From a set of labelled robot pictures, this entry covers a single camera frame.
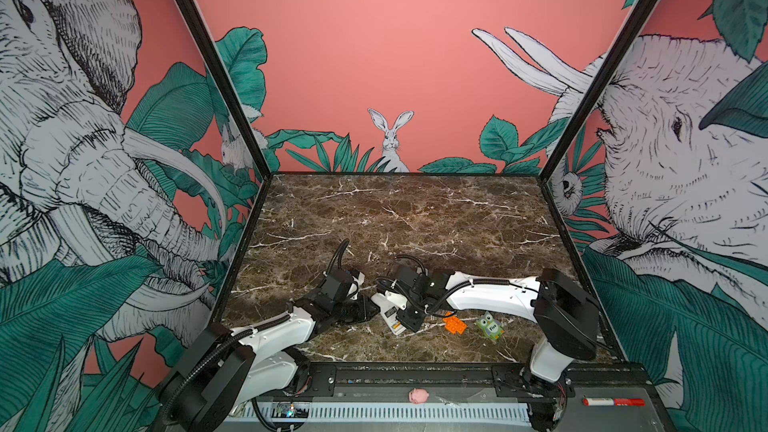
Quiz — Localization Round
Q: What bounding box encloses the white red remote control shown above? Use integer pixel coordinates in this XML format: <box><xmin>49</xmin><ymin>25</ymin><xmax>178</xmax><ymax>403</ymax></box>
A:
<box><xmin>371</xmin><ymin>293</ymin><xmax>405</xmax><ymax>336</ymax></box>

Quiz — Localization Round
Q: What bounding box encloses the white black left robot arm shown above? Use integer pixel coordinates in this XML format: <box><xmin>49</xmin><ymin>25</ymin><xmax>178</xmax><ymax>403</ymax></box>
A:
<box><xmin>149</xmin><ymin>266</ymin><xmax>379</xmax><ymax>431</ymax></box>

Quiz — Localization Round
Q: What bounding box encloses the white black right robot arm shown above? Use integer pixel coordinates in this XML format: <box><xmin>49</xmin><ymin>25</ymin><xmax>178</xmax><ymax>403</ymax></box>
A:
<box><xmin>377</xmin><ymin>265</ymin><xmax>600</xmax><ymax>383</ymax></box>

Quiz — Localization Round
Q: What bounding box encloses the orange toy brick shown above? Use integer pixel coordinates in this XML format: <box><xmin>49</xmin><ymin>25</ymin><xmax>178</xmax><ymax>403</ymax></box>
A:
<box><xmin>442</xmin><ymin>315</ymin><xmax>467</xmax><ymax>335</ymax></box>

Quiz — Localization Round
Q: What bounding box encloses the red white marker pen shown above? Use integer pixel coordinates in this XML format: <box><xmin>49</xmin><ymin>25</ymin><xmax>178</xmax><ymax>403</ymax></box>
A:
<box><xmin>582</xmin><ymin>397</ymin><xmax>646</xmax><ymax>407</ymax></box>

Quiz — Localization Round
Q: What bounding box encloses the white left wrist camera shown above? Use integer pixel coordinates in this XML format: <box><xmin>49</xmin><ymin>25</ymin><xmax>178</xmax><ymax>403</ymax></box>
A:
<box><xmin>347</xmin><ymin>269</ymin><xmax>365</xmax><ymax>301</ymax></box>

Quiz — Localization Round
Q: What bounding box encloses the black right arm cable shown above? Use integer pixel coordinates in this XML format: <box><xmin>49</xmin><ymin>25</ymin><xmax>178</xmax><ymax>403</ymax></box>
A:
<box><xmin>376</xmin><ymin>253</ymin><xmax>428</xmax><ymax>298</ymax></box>

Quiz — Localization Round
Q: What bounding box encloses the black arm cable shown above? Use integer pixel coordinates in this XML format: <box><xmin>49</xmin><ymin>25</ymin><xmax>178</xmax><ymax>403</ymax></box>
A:
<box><xmin>325</xmin><ymin>238</ymin><xmax>352</xmax><ymax>277</ymax></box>
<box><xmin>376</xmin><ymin>253</ymin><xmax>428</xmax><ymax>298</ymax></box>

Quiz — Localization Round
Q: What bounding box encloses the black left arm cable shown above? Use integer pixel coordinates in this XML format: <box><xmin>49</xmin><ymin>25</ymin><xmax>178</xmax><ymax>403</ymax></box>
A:
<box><xmin>325</xmin><ymin>238</ymin><xmax>352</xmax><ymax>277</ymax></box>

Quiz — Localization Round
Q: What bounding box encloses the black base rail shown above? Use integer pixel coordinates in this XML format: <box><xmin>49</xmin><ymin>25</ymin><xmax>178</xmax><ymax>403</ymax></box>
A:
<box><xmin>295</xmin><ymin>362</ymin><xmax>654</xmax><ymax>399</ymax></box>

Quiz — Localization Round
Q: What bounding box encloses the white slotted cable duct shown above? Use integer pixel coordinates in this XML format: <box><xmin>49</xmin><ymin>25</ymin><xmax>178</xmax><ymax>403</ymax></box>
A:
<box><xmin>259</xmin><ymin>402</ymin><xmax>531</xmax><ymax>427</ymax></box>

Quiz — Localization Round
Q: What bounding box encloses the black corner frame post left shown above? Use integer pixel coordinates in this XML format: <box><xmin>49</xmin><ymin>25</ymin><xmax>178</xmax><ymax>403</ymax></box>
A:
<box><xmin>174</xmin><ymin>0</ymin><xmax>272</xmax><ymax>181</ymax></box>

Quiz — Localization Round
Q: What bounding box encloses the black corner frame post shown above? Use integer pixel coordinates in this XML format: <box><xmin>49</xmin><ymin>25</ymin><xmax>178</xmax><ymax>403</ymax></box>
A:
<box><xmin>538</xmin><ymin>0</ymin><xmax>659</xmax><ymax>185</ymax></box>
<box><xmin>174</xmin><ymin>0</ymin><xmax>272</xmax><ymax>181</ymax></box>

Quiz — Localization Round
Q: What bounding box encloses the black corner frame post right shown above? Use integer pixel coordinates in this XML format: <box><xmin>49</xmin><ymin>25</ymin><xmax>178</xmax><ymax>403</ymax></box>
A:
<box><xmin>538</xmin><ymin>0</ymin><xmax>659</xmax><ymax>185</ymax></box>

